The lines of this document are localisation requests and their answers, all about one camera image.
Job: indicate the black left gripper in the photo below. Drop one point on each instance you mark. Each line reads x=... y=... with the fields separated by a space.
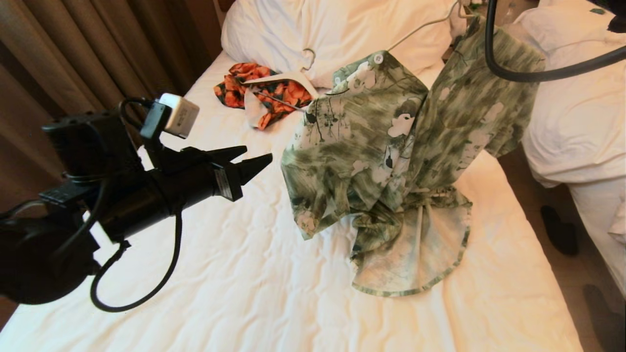
x=161 y=195

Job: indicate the green floral short-sleeve shirt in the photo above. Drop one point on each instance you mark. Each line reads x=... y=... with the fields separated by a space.
x=391 y=171

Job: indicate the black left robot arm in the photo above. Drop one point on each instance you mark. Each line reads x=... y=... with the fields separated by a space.
x=44 y=244

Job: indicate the white hanger with metal hook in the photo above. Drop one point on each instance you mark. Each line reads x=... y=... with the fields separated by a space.
x=293 y=77

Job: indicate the orange floral garment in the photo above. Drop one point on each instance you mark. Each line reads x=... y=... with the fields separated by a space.
x=230 y=90

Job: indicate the white sheeted bed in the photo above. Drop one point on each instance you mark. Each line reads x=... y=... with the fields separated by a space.
x=220 y=293

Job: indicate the white pillow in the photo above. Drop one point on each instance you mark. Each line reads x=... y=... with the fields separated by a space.
x=293 y=29

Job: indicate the brown curtain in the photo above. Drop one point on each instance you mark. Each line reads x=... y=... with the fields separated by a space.
x=73 y=49

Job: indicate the small potted plant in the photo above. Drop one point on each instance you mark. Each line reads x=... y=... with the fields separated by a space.
x=474 y=5

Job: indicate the black slipper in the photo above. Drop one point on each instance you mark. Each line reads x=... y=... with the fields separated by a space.
x=560 y=230

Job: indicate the white duvet bed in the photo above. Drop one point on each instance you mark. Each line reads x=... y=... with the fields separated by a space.
x=582 y=137

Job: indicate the small green card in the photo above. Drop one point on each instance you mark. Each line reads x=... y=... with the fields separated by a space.
x=597 y=10

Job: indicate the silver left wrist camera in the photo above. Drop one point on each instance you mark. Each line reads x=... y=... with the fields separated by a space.
x=178 y=115

